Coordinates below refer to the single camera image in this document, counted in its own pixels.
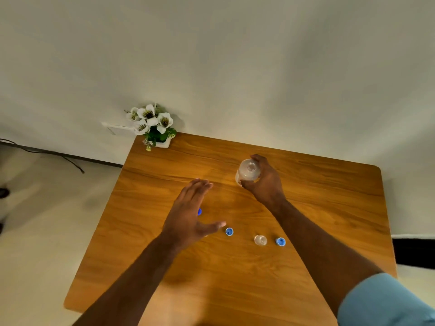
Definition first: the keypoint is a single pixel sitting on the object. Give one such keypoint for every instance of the white potted flower plant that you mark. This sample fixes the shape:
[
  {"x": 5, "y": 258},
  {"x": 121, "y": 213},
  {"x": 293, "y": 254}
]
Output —
[{"x": 156, "y": 132}]

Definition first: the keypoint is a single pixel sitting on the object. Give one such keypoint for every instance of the light blue small cap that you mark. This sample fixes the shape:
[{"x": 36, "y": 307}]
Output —
[
  {"x": 280, "y": 242},
  {"x": 229, "y": 231}
]

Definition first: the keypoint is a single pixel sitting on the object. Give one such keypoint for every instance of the person's left hand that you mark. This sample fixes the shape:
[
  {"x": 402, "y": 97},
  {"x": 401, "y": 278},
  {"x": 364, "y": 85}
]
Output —
[{"x": 183, "y": 220}]

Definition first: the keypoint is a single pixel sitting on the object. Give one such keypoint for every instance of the small clear bottle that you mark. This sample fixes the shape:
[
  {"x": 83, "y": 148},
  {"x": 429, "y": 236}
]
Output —
[{"x": 260, "y": 240}]

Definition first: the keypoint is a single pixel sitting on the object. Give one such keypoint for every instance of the person's right blue sleeve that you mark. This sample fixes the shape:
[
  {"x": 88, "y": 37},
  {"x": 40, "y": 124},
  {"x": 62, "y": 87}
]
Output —
[{"x": 380, "y": 302}]

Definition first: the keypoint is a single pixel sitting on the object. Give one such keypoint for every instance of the white wall box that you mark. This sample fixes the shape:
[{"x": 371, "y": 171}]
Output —
[{"x": 117, "y": 127}]

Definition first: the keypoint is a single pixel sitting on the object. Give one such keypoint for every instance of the person's right hand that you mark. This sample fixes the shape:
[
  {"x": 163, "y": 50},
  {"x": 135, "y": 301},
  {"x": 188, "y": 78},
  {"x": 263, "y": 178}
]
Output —
[{"x": 266, "y": 190}]

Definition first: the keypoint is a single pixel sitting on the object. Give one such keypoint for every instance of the dark bulky object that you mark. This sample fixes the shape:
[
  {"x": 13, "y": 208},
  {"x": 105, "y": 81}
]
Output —
[{"x": 3, "y": 193}]

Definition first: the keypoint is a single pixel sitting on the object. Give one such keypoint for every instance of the person's left forearm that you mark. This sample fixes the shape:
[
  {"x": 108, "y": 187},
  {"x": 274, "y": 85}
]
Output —
[{"x": 132, "y": 285}]

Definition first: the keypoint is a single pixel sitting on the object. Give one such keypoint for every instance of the person's right forearm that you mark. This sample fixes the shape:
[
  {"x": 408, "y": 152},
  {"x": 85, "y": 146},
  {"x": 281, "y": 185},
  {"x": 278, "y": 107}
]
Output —
[{"x": 323, "y": 254}]

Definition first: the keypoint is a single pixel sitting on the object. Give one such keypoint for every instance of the large clear solution bottle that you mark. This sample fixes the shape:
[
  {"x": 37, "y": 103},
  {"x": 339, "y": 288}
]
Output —
[{"x": 248, "y": 171}]

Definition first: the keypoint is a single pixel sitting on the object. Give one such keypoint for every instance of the black skirting strip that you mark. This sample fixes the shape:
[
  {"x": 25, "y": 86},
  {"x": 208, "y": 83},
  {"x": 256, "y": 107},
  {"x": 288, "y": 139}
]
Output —
[{"x": 414, "y": 254}]

